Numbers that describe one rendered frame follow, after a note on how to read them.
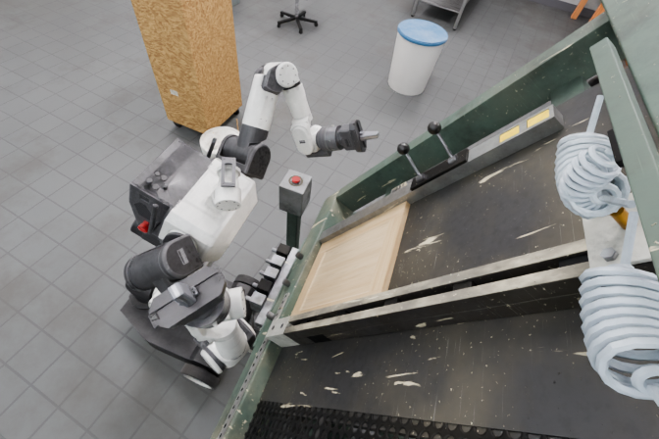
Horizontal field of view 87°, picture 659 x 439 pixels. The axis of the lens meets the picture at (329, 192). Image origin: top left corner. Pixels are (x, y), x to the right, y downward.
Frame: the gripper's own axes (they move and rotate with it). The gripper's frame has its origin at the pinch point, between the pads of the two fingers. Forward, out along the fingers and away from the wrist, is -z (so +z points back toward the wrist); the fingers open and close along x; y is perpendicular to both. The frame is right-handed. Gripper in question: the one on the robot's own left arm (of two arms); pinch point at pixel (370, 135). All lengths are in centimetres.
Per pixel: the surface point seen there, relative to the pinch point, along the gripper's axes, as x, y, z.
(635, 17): -27, 9, -63
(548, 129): -9, 16, -50
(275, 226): 98, -37, 111
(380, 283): 15, 46, -12
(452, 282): -4, 56, -33
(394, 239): 15.0, 31.6, -12.4
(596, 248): -21, 59, -52
